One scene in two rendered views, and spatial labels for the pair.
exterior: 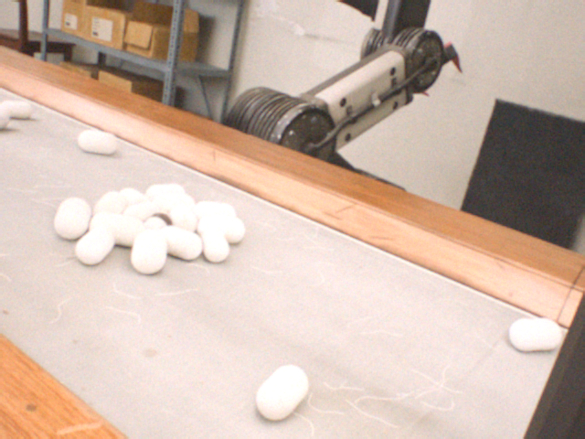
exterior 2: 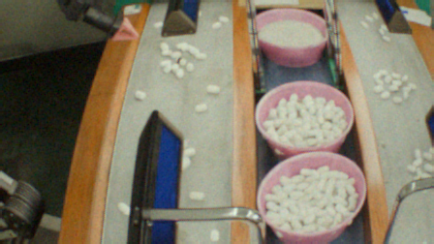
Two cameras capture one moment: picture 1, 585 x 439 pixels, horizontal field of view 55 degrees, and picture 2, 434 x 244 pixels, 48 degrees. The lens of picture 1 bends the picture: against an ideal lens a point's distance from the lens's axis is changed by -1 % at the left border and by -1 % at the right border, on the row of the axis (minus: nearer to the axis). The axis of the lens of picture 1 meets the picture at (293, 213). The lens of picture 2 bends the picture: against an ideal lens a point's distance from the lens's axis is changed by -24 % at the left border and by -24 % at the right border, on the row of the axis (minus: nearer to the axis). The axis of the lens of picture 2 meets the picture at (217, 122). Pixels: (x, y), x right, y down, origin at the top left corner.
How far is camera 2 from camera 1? 1.59 m
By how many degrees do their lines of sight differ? 96
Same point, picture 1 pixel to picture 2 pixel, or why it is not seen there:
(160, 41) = not seen: outside the picture
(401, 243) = (114, 125)
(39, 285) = (208, 151)
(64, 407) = (235, 109)
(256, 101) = (25, 205)
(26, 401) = (238, 111)
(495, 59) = not seen: outside the picture
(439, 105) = not seen: outside the picture
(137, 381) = (215, 123)
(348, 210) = (108, 137)
